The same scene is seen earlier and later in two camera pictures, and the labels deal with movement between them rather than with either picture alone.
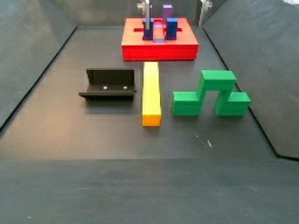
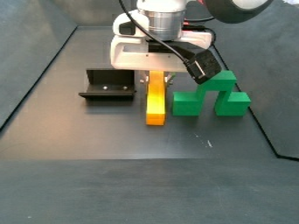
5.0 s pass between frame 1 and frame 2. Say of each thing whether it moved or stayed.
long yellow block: moved
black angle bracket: stayed
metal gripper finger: moved
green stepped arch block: stayed
